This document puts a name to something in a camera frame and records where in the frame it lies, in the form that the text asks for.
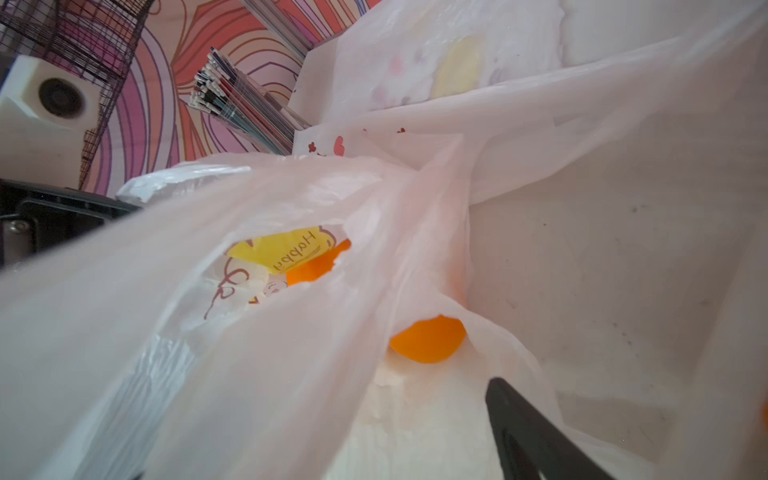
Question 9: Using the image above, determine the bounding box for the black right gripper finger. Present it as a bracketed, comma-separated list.
[485, 377, 611, 480]

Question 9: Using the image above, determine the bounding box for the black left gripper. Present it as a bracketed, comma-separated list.
[1, 179, 140, 267]

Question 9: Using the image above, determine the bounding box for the large front orange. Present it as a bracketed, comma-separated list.
[389, 315, 466, 364]

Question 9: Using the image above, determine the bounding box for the white printed plastic bag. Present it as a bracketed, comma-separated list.
[1, 1, 767, 479]

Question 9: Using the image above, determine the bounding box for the metal pen cup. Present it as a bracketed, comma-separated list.
[187, 48, 310, 155]

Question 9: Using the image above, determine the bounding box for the top orange in basket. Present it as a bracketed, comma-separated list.
[286, 239, 351, 286]

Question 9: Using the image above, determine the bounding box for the black wire basket left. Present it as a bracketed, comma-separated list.
[1, 0, 153, 187]

